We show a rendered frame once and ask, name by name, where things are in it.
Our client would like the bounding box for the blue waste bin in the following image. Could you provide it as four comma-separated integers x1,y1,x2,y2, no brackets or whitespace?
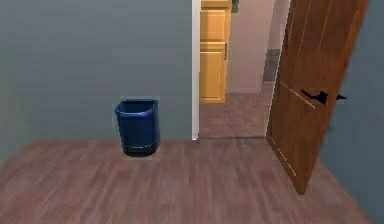
114,98,160,158

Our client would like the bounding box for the brown wooden room door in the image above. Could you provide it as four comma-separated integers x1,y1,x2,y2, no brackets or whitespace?
265,0,370,195

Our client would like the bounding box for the light wooden cupboard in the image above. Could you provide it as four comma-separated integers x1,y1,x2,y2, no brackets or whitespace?
199,0,233,104

